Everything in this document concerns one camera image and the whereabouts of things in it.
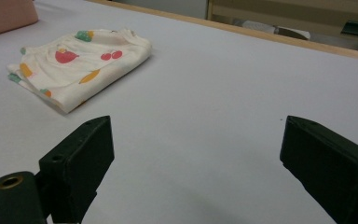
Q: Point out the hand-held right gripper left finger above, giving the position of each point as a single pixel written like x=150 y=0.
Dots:
x=74 y=165

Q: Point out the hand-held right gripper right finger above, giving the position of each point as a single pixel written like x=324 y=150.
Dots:
x=332 y=168

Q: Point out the fruit print white cloth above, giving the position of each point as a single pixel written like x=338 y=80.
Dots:
x=74 y=70

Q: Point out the pink basket with grey rim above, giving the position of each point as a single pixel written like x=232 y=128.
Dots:
x=6 y=15

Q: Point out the white table cover sheet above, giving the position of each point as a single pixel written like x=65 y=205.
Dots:
x=199 y=93

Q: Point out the white chair base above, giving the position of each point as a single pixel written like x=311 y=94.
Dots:
x=261 y=28

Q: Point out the light wooden desk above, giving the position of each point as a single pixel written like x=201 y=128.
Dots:
x=292 y=12

